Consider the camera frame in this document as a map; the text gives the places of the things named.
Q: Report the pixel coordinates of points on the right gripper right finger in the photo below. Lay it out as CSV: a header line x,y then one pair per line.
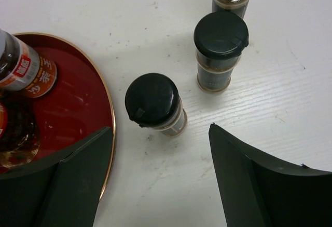
x,y
258,189

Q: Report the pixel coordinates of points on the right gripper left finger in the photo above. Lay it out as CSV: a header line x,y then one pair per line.
x,y
61,189

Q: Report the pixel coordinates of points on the red lid sauce jar back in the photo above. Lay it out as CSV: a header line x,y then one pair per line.
x,y
20,140

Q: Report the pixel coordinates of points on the white lid sauce jar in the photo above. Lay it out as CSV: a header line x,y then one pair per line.
x,y
24,70

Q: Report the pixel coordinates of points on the red round tray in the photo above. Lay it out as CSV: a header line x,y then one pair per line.
x,y
78,105

